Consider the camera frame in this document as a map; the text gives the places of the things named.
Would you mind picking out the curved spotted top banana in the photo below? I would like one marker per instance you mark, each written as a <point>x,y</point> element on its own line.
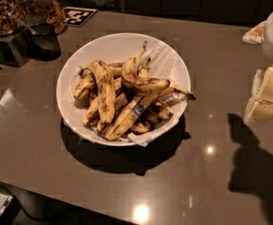
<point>141,85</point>

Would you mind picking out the small banana lower right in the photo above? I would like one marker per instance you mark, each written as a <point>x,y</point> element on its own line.
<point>161,110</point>

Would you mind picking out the black white marker tag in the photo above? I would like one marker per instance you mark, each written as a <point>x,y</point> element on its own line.
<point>78,16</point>

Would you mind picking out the brown banana far left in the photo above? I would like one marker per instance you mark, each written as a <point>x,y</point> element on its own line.
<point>85,86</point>

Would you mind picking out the spotted banana left centre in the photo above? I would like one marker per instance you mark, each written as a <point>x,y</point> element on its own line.
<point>106,90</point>

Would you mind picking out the glass jar of nuts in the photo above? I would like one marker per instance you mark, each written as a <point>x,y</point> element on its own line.
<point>50,10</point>

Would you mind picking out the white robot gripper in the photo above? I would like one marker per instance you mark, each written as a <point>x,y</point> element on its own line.
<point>261,101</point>

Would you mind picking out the white ceramic bowl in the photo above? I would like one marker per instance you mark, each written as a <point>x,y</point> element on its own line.
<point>79,60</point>

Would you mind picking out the black scoop cup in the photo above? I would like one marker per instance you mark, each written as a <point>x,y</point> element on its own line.
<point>41,40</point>

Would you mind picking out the long banana with sticker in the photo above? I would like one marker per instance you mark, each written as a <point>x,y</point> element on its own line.
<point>136,107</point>

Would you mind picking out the banana under left centre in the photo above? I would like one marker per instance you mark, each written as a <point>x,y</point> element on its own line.
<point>91,117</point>

